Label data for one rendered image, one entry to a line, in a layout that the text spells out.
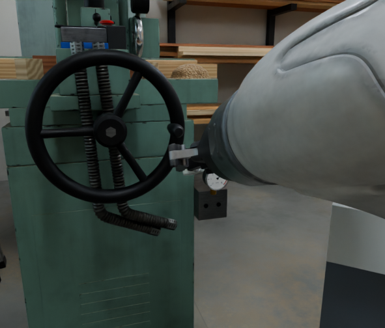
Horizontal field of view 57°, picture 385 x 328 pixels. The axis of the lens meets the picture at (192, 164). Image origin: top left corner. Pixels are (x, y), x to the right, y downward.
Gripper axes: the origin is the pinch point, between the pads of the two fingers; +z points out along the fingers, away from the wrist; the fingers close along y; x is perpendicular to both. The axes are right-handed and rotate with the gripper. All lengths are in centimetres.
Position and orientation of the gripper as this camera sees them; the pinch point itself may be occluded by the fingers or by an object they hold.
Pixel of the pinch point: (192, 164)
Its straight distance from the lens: 53.9
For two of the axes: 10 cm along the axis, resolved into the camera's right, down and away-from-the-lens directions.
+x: 1.0, 9.9, -0.9
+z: -2.7, 1.1, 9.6
